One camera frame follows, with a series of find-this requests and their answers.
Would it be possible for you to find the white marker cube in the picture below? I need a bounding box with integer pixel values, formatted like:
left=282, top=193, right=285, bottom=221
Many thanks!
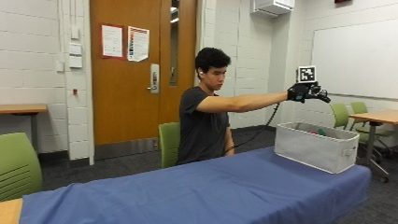
left=295, top=65, right=318, bottom=84

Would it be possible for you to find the green chair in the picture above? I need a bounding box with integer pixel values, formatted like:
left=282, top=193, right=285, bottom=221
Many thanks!
left=330, top=103, right=350, bottom=131
left=350, top=102, right=397, bottom=143
left=0, top=132, right=44, bottom=203
left=158, top=121, right=181, bottom=170

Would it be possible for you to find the white whiteboard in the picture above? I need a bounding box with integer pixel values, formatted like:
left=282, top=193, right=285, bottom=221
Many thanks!
left=310, top=19, right=398, bottom=101

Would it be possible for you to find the wooden side table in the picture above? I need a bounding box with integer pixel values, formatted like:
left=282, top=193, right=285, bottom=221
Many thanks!
left=0, top=104, right=48, bottom=152
left=349, top=109, right=398, bottom=184

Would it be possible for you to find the grey fabric storage bin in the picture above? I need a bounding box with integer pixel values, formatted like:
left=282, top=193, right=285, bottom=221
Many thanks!
left=274, top=121, right=361, bottom=175

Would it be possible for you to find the the person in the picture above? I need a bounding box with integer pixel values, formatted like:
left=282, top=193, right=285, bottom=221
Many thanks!
left=176, top=47, right=331, bottom=166

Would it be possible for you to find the blue tablecloth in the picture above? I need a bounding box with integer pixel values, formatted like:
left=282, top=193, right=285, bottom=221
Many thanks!
left=19, top=146, right=373, bottom=224

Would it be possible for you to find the wooden door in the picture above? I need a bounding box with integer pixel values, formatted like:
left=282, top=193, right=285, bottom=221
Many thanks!
left=88, top=0, right=200, bottom=147

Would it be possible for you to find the colourful paper poster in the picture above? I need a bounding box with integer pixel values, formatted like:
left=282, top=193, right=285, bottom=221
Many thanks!
left=126, top=25, right=150, bottom=63

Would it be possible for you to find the red framed paper notice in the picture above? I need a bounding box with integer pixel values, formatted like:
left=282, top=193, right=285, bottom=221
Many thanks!
left=101, top=23, right=124, bottom=59

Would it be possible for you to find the black glove cable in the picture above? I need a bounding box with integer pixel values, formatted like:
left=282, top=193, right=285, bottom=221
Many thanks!
left=225, top=103, right=281, bottom=153

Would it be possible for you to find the white wall-mounted unit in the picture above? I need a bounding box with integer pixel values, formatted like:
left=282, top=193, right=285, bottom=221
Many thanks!
left=250, top=0, right=295, bottom=18

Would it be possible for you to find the silver door handle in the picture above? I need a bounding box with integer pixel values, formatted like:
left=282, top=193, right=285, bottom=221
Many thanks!
left=146, top=63, right=161, bottom=94

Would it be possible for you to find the white wall switch box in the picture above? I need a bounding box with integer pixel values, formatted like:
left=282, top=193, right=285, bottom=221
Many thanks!
left=68, top=55, right=84, bottom=69

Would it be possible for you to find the white wall thermostat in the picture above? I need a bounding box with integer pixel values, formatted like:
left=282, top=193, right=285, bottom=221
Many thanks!
left=68, top=43, right=84, bottom=56

